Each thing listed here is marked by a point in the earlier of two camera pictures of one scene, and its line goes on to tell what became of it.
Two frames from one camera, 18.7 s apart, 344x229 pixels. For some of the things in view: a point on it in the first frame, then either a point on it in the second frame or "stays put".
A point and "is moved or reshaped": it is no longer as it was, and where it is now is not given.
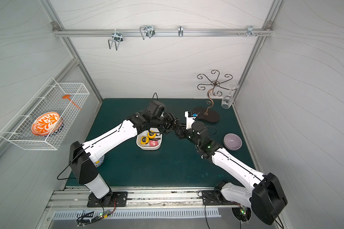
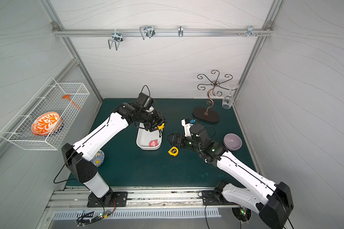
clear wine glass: x=228 y=99 stays put
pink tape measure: x=154 y=142 stays put
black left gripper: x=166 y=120 -> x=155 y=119
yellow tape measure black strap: x=155 y=132 is moved or reshaped
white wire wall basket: x=42 y=122 stays put
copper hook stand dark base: x=201 y=113 stays put
